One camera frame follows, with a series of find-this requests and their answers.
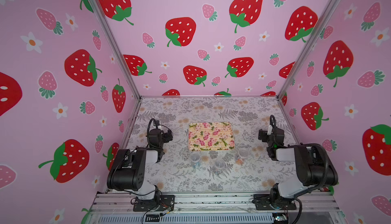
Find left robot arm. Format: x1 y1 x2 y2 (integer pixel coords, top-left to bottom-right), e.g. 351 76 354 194
107 118 173 202

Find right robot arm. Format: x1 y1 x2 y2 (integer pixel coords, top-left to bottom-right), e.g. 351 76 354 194
252 115 338 209

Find clear jar blue candies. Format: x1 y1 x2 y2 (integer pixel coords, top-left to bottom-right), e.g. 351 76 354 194
190 152 201 168

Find clear jar middle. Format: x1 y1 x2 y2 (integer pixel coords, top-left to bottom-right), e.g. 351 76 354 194
214 158 226 171

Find floral rectangular tray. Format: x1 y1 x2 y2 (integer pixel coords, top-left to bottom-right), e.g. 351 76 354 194
188 122 235 151

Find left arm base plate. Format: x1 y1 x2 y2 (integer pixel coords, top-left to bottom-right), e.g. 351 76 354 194
133 194 175 212

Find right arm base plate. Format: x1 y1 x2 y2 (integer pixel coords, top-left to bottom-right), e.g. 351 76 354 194
252 194 297 211

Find aluminium front rail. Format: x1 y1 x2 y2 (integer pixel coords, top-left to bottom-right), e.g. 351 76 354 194
86 191 347 224

